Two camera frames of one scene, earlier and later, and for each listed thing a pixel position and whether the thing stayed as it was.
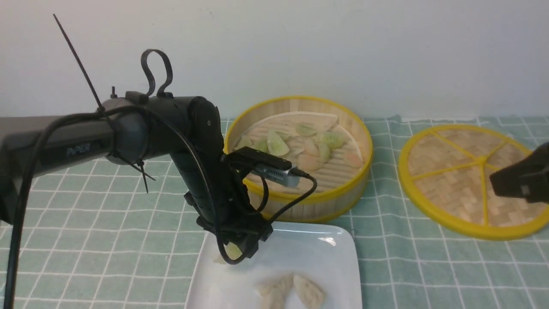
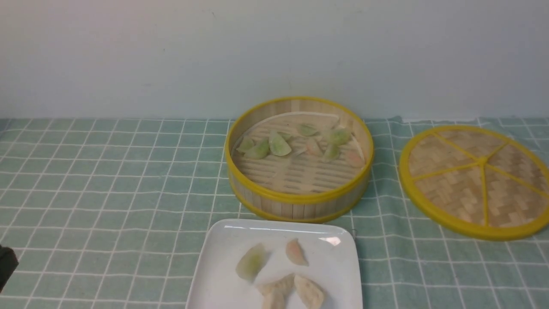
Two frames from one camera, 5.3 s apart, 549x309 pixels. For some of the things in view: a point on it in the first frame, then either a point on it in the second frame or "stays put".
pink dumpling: [309, 162] to [295, 254]
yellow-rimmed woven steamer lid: [445, 172] stays put
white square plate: [324, 252] stays put
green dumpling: [305, 130] stays put
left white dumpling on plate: [273, 294] stays put
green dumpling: [232, 251] to [251, 262]
